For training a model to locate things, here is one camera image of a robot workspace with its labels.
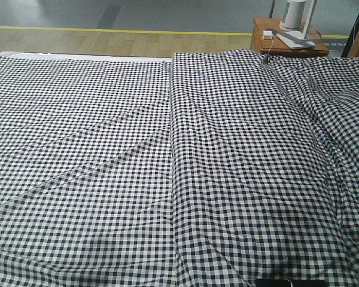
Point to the white cylindrical speaker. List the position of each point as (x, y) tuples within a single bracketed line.
[(292, 17)]

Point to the wooden bedside table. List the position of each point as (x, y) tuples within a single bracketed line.
[(276, 47)]

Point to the black white checkered blanket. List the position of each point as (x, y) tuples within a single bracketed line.
[(265, 154)]

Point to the white desk lamp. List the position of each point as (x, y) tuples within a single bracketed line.
[(298, 39)]

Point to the white charger adapter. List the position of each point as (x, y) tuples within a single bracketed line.
[(267, 34)]

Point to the black white checkered bedsheet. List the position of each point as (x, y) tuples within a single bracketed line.
[(85, 174)]

